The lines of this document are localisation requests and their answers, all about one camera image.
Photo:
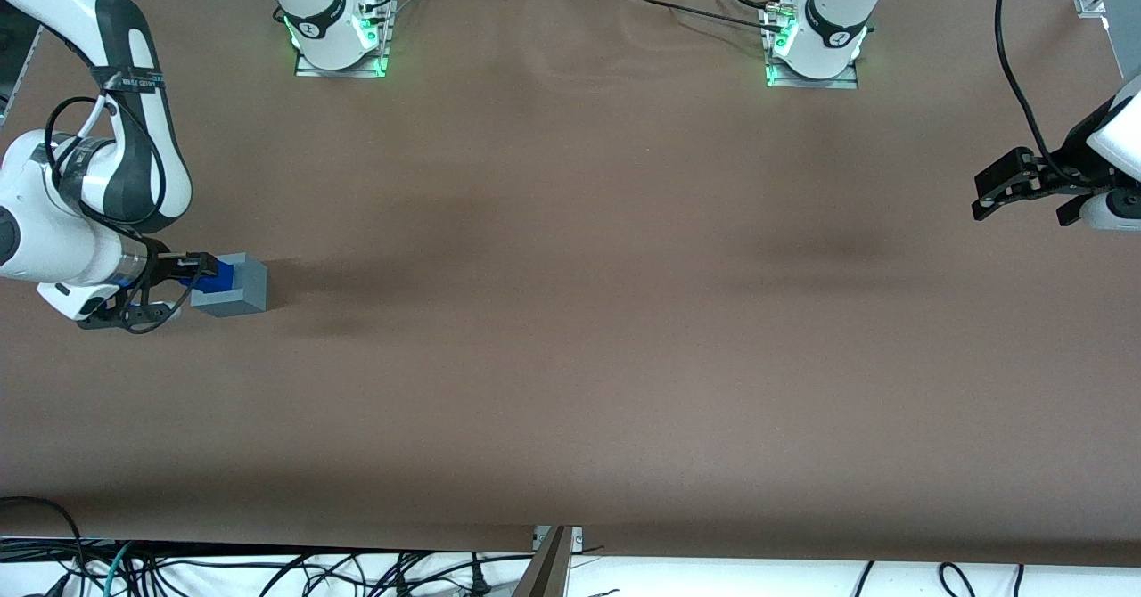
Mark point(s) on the small metal bracket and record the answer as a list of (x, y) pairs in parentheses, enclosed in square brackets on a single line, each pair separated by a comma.
[(576, 536)]

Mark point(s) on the aluminium frame corner bracket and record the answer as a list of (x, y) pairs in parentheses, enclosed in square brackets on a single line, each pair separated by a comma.
[(1091, 3)]

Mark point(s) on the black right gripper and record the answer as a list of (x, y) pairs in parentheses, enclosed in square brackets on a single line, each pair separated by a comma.
[(161, 265)]

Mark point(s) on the brown table cover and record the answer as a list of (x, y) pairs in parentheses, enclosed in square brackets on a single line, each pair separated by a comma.
[(570, 223)]

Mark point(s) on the aluminium profile bar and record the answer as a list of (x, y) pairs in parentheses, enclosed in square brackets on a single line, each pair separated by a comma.
[(545, 570)]

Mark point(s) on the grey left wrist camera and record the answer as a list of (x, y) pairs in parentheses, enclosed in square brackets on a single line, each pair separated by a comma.
[(1110, 211)]

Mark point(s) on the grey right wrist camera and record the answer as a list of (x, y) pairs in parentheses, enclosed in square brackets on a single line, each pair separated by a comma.
[(71, 298)]

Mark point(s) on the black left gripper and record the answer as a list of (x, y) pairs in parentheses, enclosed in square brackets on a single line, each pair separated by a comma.
[(1072, 166)]

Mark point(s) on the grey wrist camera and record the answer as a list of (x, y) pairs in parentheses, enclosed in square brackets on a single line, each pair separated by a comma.
[(1110, 211), (71, 298)]

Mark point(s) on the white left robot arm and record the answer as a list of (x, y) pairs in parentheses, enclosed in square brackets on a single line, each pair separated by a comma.
[(838, 9)]

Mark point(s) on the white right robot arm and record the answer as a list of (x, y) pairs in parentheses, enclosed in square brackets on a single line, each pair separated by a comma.
[(62, 249)]

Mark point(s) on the gray cube base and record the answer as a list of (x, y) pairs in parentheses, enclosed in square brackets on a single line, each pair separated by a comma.
[(250, 287)]

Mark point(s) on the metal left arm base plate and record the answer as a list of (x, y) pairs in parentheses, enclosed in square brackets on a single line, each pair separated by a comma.
[(842, 83)]

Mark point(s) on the blue plastic part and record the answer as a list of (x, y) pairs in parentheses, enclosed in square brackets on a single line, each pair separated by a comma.
[(223, 279)]

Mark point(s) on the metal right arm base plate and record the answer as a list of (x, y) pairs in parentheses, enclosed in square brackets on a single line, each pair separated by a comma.
[(385, 44)]

